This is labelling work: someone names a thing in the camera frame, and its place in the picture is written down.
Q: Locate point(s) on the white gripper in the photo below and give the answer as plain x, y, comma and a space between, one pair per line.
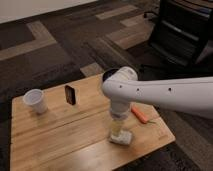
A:
119, 111

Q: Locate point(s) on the white sponge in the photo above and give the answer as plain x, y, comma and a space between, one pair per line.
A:
124, 138

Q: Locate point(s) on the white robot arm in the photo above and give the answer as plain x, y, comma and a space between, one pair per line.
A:
189, 95

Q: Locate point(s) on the dark ceramic bowl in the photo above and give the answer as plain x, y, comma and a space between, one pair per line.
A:
108, 74

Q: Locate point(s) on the orange carrot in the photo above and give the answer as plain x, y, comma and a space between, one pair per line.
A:
139, 115

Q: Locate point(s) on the white plastic cup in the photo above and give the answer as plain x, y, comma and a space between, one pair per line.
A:
35, 99

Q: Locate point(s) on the black office chair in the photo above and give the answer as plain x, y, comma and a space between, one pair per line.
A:
181, 31

